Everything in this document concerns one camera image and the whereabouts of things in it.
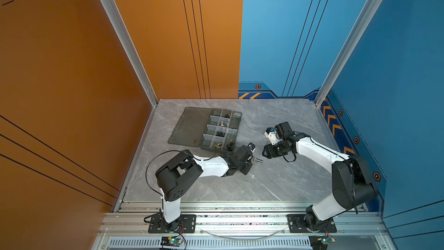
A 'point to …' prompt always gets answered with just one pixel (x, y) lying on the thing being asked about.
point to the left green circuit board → (171, 241)
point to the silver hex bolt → (261, 161)
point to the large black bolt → (229, 146)
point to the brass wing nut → (218, 144)
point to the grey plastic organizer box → (207, 128)
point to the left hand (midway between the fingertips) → (249, 161)
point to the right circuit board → (320, 242)
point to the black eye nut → (220, 133)
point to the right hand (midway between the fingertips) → (265, 152)
